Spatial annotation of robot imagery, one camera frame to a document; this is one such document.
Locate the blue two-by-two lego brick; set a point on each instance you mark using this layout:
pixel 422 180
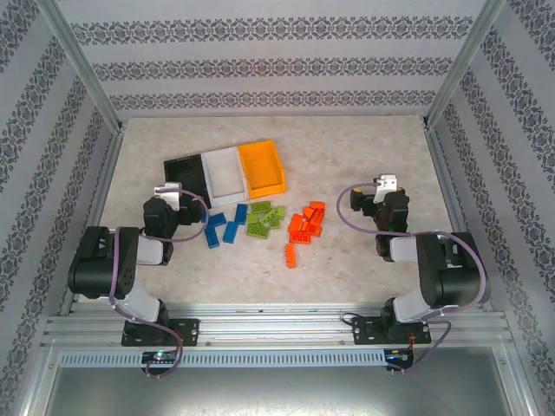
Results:
pixel 204 216

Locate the black plastic bin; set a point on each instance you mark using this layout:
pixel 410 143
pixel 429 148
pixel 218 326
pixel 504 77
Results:
pixel 186 173

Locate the white plastic bin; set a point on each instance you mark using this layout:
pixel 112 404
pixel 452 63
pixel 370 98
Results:
pixel 223 177

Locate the green two-by-two lego brick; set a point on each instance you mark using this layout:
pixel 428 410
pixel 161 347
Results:
pixel 275 223
pixel 252 218

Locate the green two-by-four lego brick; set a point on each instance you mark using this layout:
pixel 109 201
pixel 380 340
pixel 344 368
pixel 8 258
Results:
pixel 272 215
pixel 258 232
pixel 261 207

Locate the orange plastic bin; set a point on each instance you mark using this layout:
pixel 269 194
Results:
pixel 262 169

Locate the orange two-by-four lego brick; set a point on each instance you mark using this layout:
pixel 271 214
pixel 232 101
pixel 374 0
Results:
pixel 289 255

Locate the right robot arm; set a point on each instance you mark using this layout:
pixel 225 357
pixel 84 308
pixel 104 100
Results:
pixel 455 277

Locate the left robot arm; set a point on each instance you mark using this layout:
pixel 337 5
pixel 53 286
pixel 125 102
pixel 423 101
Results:
pixel 93 260

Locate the grey metal panel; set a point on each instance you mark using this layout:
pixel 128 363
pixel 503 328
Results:
pixel 277 394

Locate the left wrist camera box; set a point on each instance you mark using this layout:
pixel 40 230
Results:
pixel 169 194

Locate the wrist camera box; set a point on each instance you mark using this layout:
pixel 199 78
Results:
pixel 169 194
pixel 386 182

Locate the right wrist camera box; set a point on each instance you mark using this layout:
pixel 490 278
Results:
pixel 386 182

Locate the aluminium table side rail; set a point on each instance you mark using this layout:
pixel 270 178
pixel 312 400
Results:
pixel 442 173
pixel 99 199

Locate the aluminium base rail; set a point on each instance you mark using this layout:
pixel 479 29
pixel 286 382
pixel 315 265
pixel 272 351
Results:
pixel 269 325

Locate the aluminium frame post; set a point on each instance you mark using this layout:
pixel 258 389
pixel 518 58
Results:
pixel 466 60
pixel 78 65

